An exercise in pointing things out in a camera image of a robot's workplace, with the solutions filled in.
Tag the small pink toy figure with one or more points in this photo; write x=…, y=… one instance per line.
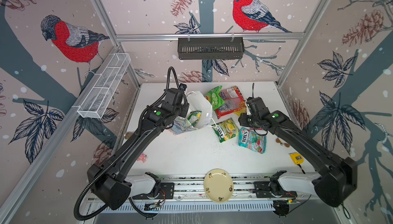
x=142, y=158

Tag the horizontal aluminium frame bar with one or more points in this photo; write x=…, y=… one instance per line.
x=245, y=36

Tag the bright green snack bag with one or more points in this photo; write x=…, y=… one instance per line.
x=213, y=96

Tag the yellow snack bag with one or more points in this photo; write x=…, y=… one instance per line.
x=240, y=110

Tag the white wire mesh shelf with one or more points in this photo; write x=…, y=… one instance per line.
x=99, y=97

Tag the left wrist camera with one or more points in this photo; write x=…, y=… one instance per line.
x=182, y=87

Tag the yellow tape measure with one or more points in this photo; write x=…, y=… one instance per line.
x=296, y=158

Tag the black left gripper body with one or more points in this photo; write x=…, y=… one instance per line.
x=182, y=110

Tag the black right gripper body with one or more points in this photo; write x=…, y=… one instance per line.
x=248, y=120

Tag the cream ceramic plate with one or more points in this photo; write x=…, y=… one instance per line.
x=218, y=186

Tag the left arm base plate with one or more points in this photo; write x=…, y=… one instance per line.
x=161, y=191

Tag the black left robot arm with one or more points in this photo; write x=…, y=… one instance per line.
x=110, y=181

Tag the brown white plush toy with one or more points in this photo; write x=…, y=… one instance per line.
x=282, y=143

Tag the black hanging wall basket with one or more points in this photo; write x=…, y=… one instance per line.
x=223, y=48

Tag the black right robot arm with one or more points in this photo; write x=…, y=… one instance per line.
x=335, y=178

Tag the teal Fox's candy bag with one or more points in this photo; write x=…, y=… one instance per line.
x=252, y=141

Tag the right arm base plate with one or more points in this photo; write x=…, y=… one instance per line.
x=271, y=190

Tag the red snack bag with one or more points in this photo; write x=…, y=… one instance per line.
x=233, y=100

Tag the patterned paper gift bag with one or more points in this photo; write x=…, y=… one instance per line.
x=197, y=102

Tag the green Fox's candy bag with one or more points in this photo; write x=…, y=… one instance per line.
x=226, y=130

